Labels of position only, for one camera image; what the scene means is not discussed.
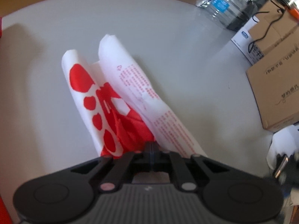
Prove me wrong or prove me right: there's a clear plastic water bottle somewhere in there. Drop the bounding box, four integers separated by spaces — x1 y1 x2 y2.
196 0 258 31

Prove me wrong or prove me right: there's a brown cardboard box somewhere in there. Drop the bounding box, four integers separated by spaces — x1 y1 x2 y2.
246 0 298 132

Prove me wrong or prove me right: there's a black cable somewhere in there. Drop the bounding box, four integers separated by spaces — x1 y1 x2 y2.
247 0 286 55

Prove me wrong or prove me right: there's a white printed small box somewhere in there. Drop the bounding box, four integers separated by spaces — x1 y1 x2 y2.
231 16 264 65

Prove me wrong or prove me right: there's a white red shopping bag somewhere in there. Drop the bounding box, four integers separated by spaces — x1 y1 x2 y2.
62 35 204 158

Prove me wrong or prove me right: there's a white crumpled cloth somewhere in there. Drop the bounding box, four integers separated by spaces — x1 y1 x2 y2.
266 124 298 170

